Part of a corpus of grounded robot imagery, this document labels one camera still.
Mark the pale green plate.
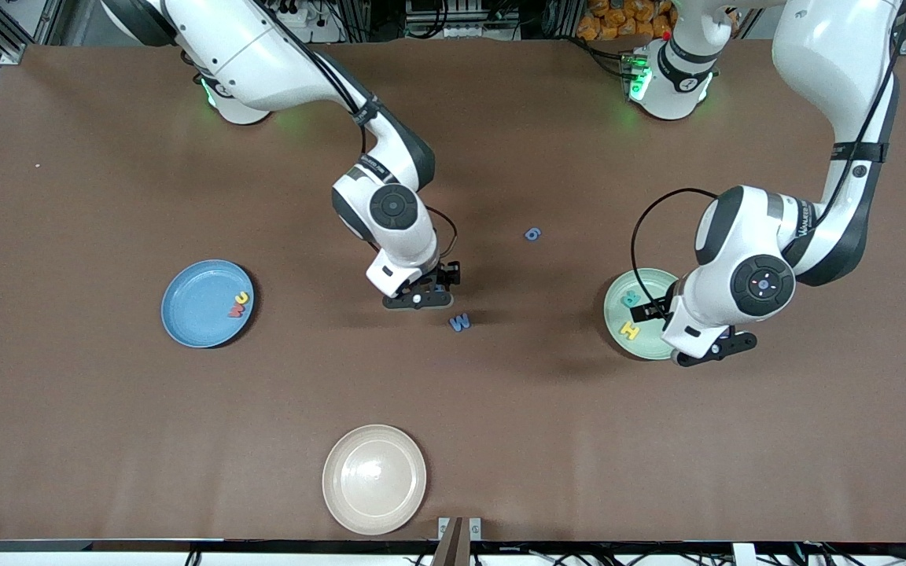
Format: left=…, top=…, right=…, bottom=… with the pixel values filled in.
left=603, top=268, right=686, bottom=361

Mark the brown table cover sheet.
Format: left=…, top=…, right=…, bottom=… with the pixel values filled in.
left=0, top=38, right=906, bottom=543

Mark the beige plate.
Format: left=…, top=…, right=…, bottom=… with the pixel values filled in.
left=322, top=424, right=428, bottom=536

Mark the blue plate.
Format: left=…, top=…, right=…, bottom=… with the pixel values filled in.
left=160, top=259, right=256, bottom=349

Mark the grey equipment rack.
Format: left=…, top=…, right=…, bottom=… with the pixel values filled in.
left=402, top=0, right=525, bottom=40

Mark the white power strip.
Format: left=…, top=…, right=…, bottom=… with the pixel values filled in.
left=276, top=0, right=344, bottom=44

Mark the pile of orange objects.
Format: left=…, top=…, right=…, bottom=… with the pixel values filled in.
left=576, top=0, right=676, bottom=42

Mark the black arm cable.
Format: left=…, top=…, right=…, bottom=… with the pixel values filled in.
left=264, top=0, right=460, bottom=268
left=630, top=0, right=906, bottom=315

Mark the grey metal camera bracket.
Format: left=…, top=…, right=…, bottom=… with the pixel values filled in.
left=431, top=516, right=482, bottom=566

